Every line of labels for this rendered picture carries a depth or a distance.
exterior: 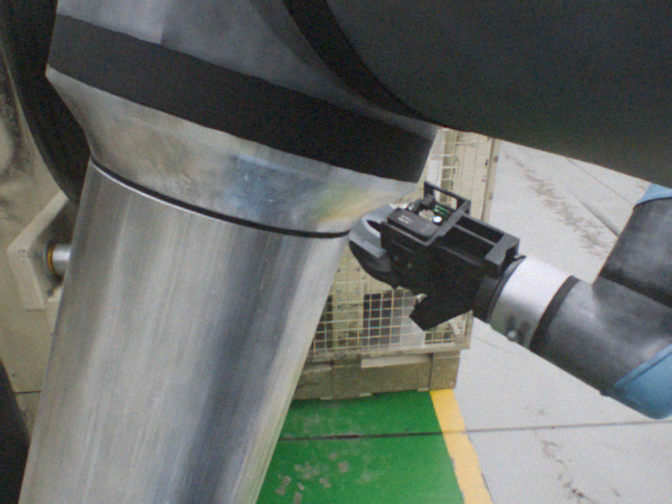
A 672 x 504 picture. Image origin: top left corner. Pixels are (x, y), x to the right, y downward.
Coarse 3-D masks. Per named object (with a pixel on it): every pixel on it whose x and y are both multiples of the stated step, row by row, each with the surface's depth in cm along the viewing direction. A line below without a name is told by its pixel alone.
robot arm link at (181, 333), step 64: (64, 0) 13; (128, 0) 11; (192, 0) 11; (256, 0) 10; (320, 0) 8; (64, 64) 12; (128, 64) 11; (192, 64) 11; (256, 64) 11; (320, 64) 11; (128, 128) 12; (192, 128) 11; (256, 128) 11; (320, 128) 12; (384, 128) 13; (128, 192) 14; (192, 192) 13; (256, 192) 13; (320, 192) 13; (384, 192) 14; (128, 256) 14; (192, 256) 14; (256, 256) 14; (320, 256) 15; (64, 320) 16; (128, 320) 14; (192, 320) 14; (256, 320) 15; (64, 384) 15; (128, 384) 14; (192, 384) 15; (256, 384) 16; (64, 448) 16; (128, 448) 15; (192, 448) 15; (256, 448) 17
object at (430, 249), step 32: (448, 192) 49; (384, 224) 48; (416, 224) 48; (448, 224) 47; (480, 224) 46; (416, 256) 47; (448, 256) 47; (480, 256) 47; (512, 256) 45; (416, 288) 51; (480, 288) 45; (480, 320) 47
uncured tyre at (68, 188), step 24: (0, 0) 49; (24, 0) 47; (48, 0) 46; (0, 24) 50; (24, 24) 47; (48, 24) 47; (24, 48) 48; (48, 48) 48; (24, 72) 50; (24, 96) 52; (48, 96) 50; (48, 120) 51; (72, 120) 51; (48, 144) 54; (72, 144) 53; (48, 168) 59; (72, 168) 55; (72, 192) 60
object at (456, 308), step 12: (456, 288) 50; (420, 300) 58; (432, 300) 55; (444, 300) 51; (456, 300) 50; (468, 300) 49; (420, 312) 56; (432, 312) 54; (444, 312) 53; (456, 312) 51; (420, 324) 58; (432, 324) 56
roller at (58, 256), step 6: (54, 246) 71; (60, 246) 71; (66, 246) 71; (54, 252) 70; (60, 252) 70; (66, 252) 70; (54, 258) 70; (60, 258) 70; (66, 258) 70; (54, 264) 70; (60, 264) 70; (66, 264) 70; (54, 270) 71; (60, 270) 71
